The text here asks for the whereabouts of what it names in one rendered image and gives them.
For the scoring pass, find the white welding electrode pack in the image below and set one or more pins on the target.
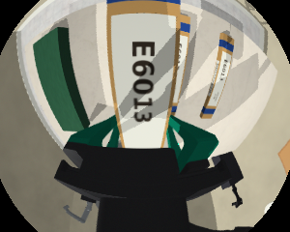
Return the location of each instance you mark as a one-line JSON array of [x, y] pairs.
[[143, 43], [184, 45]]

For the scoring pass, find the cream welding electrode pack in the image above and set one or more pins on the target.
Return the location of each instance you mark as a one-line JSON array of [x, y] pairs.
[[224, 57]]

